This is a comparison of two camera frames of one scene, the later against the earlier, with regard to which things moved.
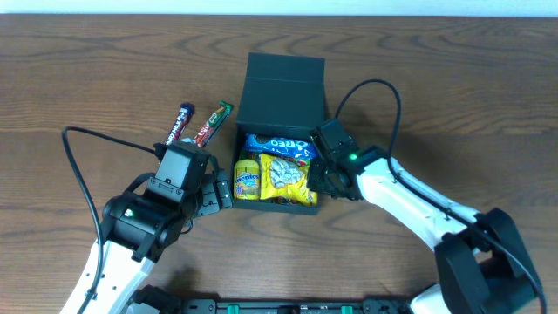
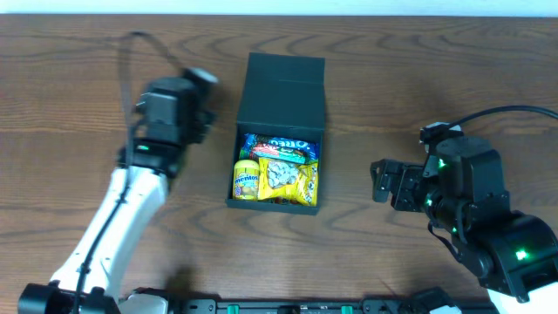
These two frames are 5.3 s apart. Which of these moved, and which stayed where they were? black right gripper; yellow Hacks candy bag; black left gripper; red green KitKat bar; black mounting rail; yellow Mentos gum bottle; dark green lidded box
Moved: black right gripper; red green KitKat bar; black left gripper
Stayed: yellow Mentos gum bottle; black mounting rail; dark green lidded box; yellow Hacks candy bag
